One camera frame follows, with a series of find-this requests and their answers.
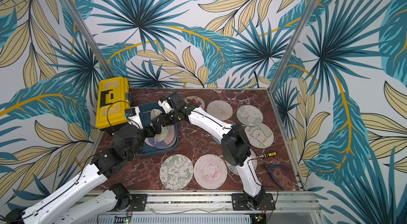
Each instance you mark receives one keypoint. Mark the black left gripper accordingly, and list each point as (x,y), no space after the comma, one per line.
(157,126)

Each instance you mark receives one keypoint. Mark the green outline bear coaster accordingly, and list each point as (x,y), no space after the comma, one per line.
(160,117)

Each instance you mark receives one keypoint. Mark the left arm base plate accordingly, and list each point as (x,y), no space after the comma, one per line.
(130,203)

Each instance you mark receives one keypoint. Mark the dark blue bunny coaster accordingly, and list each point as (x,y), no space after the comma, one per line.
(166,139)

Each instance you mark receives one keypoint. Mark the yellow plastic toolbox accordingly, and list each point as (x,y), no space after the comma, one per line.
(113,99)

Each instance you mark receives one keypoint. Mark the silver aluminium corner post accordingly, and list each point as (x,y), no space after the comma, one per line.
(308,10)

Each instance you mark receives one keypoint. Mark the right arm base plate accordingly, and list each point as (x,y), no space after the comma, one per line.
(243,202)

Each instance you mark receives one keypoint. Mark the unicorn on moon coaster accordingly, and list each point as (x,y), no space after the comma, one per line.
(219,109)

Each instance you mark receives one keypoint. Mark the pink unicorn ring coaster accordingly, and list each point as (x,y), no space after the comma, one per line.
(210,172)

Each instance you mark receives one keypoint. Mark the floral rose coaster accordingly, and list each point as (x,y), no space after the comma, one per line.
(194,102)

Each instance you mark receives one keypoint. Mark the yellow black screwdriver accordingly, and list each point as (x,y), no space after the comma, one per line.
(266,155)

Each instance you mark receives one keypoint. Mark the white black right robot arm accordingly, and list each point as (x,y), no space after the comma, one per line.
(234,141)

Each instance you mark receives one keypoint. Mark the cream blue doodle coaster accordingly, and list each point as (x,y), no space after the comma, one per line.
(254,163)

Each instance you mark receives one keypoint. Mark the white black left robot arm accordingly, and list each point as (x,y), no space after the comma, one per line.
(125,145)

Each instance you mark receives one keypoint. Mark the aluminium front rail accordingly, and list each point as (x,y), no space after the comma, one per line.
(180,202)

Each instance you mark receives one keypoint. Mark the teal plastic storage box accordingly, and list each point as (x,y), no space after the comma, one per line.
(145,119)

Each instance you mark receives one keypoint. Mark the blue denim cartoon coaster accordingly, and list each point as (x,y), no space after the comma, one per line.
(217,137)

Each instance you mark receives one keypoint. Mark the silver aluminium left post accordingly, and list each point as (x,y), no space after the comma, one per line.
(86,34)

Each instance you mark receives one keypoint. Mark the green white flower coaster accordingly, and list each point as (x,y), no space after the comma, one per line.
(176,172)

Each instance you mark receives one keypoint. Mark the green bunny coaster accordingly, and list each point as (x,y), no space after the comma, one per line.
(249,115)

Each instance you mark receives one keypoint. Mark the cream cat flower coaster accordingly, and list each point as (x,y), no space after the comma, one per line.
(260,136)

